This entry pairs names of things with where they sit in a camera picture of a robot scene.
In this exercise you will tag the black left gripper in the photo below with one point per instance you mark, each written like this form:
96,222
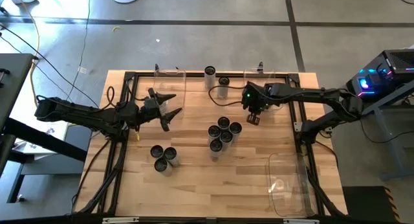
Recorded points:
150,109

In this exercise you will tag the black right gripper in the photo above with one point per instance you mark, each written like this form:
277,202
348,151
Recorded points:
255,97

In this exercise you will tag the Tropical Vibe Celsius can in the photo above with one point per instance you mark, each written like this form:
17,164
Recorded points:
156,151
235,128
224,81
210,71

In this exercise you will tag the clear plastic bin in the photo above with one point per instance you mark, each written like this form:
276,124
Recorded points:
288,185
176,85
255,75

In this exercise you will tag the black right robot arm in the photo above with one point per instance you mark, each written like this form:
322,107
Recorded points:
317,94

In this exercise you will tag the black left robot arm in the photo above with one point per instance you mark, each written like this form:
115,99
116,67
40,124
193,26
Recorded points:
81,115

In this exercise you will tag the yellow tag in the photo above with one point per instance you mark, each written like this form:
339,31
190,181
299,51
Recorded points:
137,136

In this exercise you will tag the small clear label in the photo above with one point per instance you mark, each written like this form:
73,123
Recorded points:
82,70

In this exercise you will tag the yellow tape scrap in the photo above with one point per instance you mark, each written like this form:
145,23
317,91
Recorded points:
113,29

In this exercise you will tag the white paper sheet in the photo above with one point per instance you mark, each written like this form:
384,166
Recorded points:
61,126

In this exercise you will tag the grey metal computer stand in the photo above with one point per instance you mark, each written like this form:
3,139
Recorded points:
385,102

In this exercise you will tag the black box with hazard stripes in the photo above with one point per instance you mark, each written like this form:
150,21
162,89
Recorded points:
365,204

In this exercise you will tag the black computer with coloured lights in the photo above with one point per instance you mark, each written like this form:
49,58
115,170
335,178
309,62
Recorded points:
398,65

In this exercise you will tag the dark grey desk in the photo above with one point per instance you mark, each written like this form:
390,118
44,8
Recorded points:
13,75

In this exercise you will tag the black clamp post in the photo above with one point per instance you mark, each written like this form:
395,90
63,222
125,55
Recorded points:
260,66
156,67

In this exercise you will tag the silver aluminium bracket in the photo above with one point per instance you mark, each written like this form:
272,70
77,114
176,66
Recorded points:
300,221
298,126
119,220

